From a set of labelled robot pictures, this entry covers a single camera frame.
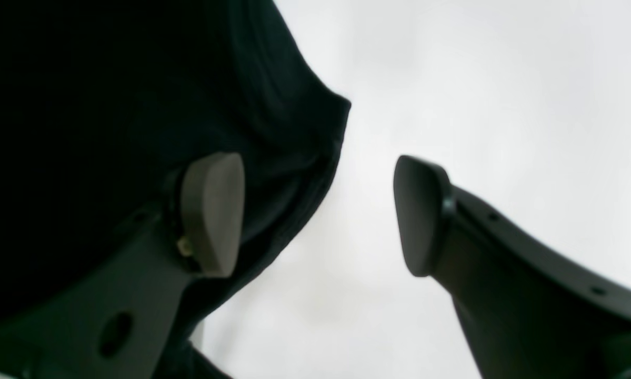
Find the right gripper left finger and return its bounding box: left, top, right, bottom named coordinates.
left=0, top=153, right=246, bottom=378

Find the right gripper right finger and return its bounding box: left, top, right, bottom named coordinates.
left=393, top=155, right=631, bottom=378

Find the black t-shirt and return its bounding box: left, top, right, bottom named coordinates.
left=0, top=1, right=350, bottom=378

